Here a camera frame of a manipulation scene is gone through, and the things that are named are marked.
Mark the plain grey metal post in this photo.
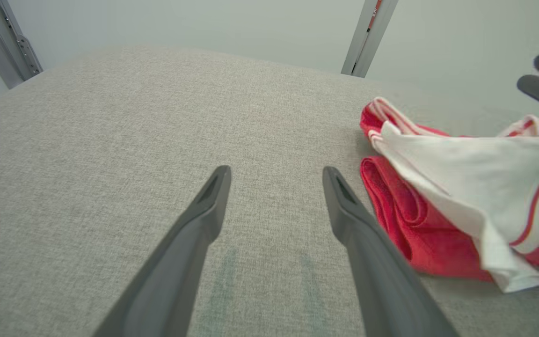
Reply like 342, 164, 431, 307
341, 0, 399, 78

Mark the grey fabric sofa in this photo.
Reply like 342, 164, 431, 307
0, 44, 539, 337

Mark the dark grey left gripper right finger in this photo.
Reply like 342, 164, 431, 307
322, 166, 459, 337

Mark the red shirt with white sleeves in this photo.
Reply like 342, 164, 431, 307
360, 97, 539, 293

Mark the grey metal post with bracket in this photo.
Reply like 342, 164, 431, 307
0, 0, 44, 90

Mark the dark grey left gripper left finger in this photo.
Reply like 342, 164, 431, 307
93, 165, 232, 337

